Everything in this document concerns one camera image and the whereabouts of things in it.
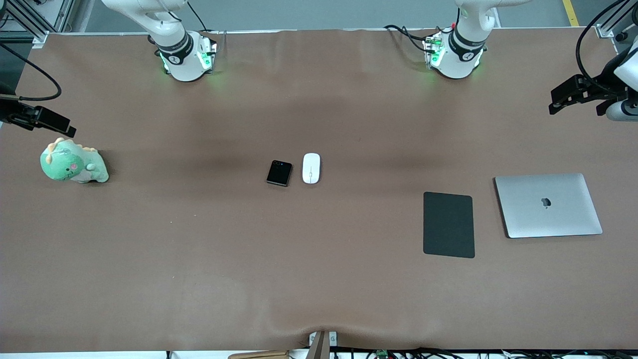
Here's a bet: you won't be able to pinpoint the black flip phone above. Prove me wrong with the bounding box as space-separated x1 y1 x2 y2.
266 160 293 187

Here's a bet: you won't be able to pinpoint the white computer mouse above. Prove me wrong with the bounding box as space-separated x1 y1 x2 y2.
302 153 321 184

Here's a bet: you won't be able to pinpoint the black mouse pad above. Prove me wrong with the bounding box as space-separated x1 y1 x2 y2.
423 191 476 259

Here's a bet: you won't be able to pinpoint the green dinosaur plush toy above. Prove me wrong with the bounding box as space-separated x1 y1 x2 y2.
40 137 110 184

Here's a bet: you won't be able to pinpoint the silver closed laptop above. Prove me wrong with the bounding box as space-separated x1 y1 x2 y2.
494 173 604 239

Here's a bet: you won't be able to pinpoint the large table cover cloth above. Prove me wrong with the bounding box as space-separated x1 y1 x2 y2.
0 27 638 352

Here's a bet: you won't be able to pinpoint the brown wooden board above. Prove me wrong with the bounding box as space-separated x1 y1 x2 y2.
228 350 290 359

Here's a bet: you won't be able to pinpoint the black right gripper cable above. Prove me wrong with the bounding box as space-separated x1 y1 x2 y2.
0 43 62 102

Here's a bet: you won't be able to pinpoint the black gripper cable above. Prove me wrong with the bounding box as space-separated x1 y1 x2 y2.
0 43 62 102
575 0 638 95

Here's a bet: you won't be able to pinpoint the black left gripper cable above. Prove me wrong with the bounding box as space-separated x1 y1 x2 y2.
575 0 638 95

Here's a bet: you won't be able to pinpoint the aluminium frame profile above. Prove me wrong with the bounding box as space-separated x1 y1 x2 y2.
595 0 638 54
0 0 76 48

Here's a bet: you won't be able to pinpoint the black left arm base cables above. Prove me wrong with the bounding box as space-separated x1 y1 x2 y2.
384 24 435 54

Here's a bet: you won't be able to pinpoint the black right arm base cable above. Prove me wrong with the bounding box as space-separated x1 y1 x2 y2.
186 0 212 33

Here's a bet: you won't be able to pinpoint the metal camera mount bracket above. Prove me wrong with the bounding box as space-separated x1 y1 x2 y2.
308 330 339 359

